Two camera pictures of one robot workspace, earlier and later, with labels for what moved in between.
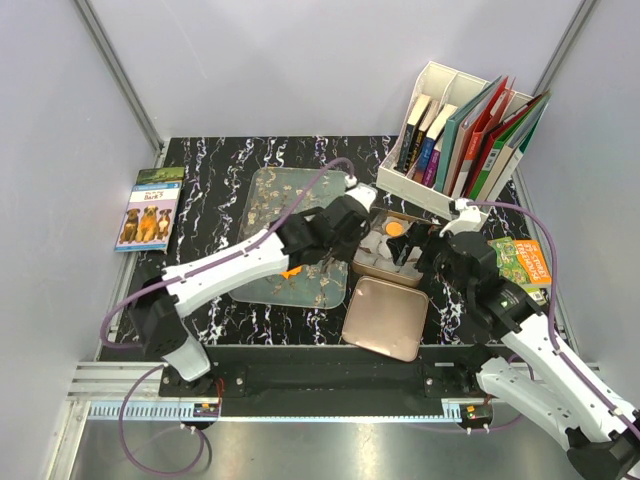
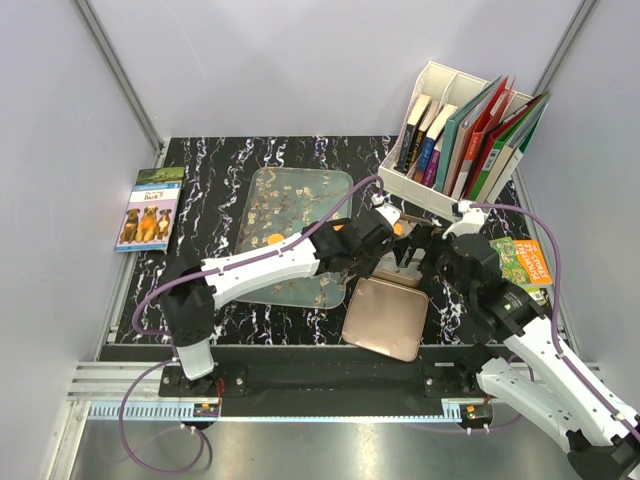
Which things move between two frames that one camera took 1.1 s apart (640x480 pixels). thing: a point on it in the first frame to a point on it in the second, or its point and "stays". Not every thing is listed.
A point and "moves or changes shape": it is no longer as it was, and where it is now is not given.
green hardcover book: [495, 148] stays
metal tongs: [327, 254] moves or changes shape
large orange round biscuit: [394, 228] stays
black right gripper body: [436, 254] stays
